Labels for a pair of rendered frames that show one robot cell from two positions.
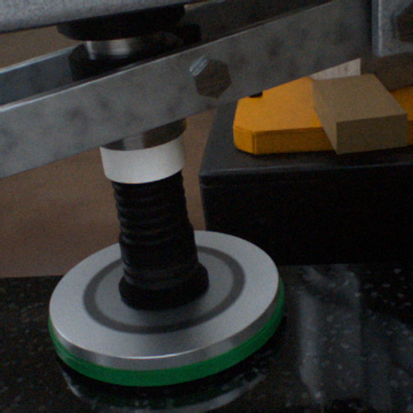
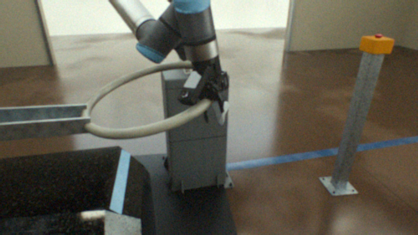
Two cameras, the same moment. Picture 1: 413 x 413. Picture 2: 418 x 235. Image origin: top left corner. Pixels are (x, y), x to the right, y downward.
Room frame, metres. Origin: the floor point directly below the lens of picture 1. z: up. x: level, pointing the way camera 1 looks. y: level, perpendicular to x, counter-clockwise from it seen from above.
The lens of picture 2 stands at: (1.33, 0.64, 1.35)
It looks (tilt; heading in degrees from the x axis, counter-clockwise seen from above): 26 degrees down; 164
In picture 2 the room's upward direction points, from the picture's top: straight up
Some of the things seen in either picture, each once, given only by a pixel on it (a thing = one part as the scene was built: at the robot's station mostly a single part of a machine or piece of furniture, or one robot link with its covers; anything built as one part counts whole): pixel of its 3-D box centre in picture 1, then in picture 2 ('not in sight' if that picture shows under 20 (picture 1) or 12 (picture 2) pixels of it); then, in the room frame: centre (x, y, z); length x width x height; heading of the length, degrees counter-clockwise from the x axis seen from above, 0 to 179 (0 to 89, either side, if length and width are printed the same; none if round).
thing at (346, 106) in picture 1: (356, 111); not in sight; (1.07, -0.24, 0.81); 0.20 x 0.10 x 0.05; 179
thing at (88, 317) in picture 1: (164, 290); not in sight; (0.59, 0.05, 0.83); 0.21 x 0.21 x 0.01
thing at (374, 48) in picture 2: not in sight; (355, 121); (0.11, 2.00, 0.54); 0.20 x 0.20 x 1.09; 81
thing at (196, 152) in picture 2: not in sight; (193, 125); (-0.35, 1.02, 0.43); 0.50 x 0.50 x 0.85; 87
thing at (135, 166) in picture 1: (142, 147); not in sight; (0.59, 0.05, 0.97); 0.07 x 0.07 x 0.04
